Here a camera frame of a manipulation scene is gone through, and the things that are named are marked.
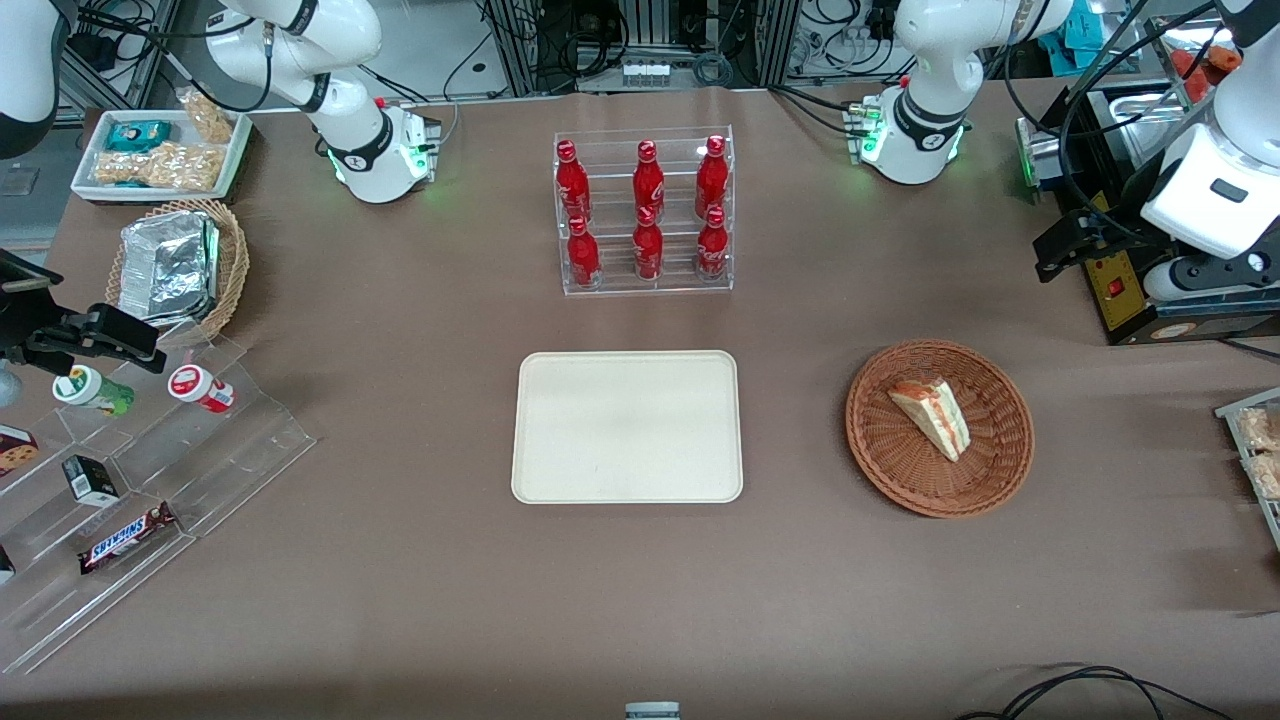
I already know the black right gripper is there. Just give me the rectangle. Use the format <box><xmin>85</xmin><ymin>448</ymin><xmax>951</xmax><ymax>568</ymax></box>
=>
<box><xmin>0</xmin><ymin>250</ymin><xmax>168</xmax><ymax>376</ymax></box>

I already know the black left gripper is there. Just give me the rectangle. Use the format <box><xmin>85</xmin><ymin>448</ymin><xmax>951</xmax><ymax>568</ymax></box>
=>
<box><xmin>1034</xmin><ymin>200</ymin><xmax>1153</xmax><ymax>285</ymax></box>

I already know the triangular sandwich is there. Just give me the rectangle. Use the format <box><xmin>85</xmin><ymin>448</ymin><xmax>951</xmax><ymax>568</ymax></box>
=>
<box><xmin>888</xmin><ymin>377</ymin><xmax>973</xmax><ymax>463</ymax></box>

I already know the small tan wicker basket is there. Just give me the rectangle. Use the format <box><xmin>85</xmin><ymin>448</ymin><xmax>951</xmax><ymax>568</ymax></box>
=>
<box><xmin>104</xmin><ymin>198</ymin><xmax>250</xmax><ymax>348</ymax></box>

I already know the white rectangular snack tray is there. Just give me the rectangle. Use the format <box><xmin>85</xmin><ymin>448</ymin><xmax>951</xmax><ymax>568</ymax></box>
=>
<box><xmin>70</xmin><ymin>108</ymin><xmax>254</xmax><ymax>205</ymax></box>

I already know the large round brown wicker basket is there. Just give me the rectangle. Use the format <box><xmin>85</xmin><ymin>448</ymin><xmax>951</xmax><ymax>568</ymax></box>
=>
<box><xmin>846</xmin><ymin>340</ymin><xmax>1036</xmax><ymax>519</ymax></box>

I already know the cream rectangular tray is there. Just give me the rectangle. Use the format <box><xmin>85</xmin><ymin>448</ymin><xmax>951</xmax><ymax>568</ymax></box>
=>
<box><xmin>511</xmin><ymin>350</ymin><xmax>745</xmax><ymax>505</ymax></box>

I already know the green bottle with white cap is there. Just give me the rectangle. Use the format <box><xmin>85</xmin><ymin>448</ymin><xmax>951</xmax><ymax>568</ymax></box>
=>
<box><xmin>52</xmin><ymin>364</ymin><xmax>137</xmax><ymax>417</ymax></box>

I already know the silver foil packet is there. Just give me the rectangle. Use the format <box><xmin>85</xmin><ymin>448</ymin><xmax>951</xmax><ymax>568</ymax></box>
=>
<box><xmin>119</xmin><ymin>211</ymin><xmax>221</xmax><ymax>328</ymax></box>

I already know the red bottle with white cap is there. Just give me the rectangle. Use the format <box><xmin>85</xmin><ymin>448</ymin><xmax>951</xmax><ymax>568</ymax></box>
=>
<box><xmin>167</xmin><ymin>364</ymin><xmax>237</xmax><ymax>414</ymax></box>

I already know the small black box with barcode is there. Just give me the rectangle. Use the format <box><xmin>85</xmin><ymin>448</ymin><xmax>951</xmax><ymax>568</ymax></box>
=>
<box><xmin>61</xmin><ymin>454</ymin><xmax>121</xmax><ymax>507</ymax></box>

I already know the clear acrylic tiered stand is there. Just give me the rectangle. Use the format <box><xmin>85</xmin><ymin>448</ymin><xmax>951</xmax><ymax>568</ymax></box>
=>
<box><xmin>0</xmin><ymin>333</ymin><xmax>318</xmax><ymax>677</ymax></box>

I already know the brown cookie box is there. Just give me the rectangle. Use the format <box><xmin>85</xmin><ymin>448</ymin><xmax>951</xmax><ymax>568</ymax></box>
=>
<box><xmin>0</xmin><ymin>424</ymin><xmax>40</xmax><ymax>478</ymax></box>

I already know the large clear peanut snack bag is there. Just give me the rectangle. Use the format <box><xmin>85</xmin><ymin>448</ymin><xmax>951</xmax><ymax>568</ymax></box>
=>
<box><xmin>93</xmin><ymin>142</ymin><xmax>224</xmax><ymax>194</ymax></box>

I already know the Snickers chocolate bar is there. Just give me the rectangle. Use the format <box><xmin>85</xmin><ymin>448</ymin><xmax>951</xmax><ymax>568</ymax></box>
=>
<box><xmin>77</xmin><ymin>502</ymin><xmax>180</xmax><ymax>576</ymax></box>

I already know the teal cardboard box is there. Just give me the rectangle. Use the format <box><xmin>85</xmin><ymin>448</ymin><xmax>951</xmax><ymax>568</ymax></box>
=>
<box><xmin>1038</xmin><ymin>0</ymin><xmax>1103</xmax><ymax>73</ymax></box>

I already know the teal snack packet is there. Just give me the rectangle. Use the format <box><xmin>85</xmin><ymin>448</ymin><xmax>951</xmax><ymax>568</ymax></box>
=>
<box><xmin>104</xmin><ymin>120</ymin><xmax>174</xmax><ymax>154</ymax></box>

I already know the small clear peanut snack bag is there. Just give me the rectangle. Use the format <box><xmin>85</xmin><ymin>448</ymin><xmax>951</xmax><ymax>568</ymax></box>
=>
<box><xmin>177</xmin><ymin>87</ymin><xmax>239</xmax><ymax>147</ymax></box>

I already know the red cola bottle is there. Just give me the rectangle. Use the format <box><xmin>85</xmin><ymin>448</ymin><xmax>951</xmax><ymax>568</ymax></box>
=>
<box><xmin>696</xmin><ymin>205</ymin><xmax>730</xmax><ymax>282</ymax></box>
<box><xmin>694</xmin><ymin>135</ymin><xmax>729</xmax><ymax>215</ymax></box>
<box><xmin>566</xmin><ymin>217</ymin><xmax>602</xmax><ymax>290</ymax></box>
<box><xmin>632</xmin><ymin>140</ymin><xmax>667</xmax><ymax>215</ymax></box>
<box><xmin>555</xmin><ymin>140</ymin><xmax>592</xmax><ymax>223</ymax></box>
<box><xmin>632</xmin><ymin>206</ymin><xmax>665</xmax><ymax>282</ymax></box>

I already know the clear acrylic bottle rack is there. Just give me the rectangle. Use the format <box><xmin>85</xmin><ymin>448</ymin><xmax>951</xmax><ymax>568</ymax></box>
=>
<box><xmin>553</xmin><ymin>125</ymin><xmax>735</xmax><ymax>297</ymax></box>

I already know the black floor cable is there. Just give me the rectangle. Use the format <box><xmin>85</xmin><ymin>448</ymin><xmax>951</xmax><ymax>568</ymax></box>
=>
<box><xmin>953</xmin><ymin>664</ymin><xmax>1238</xmax><ymax>720</ymax></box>

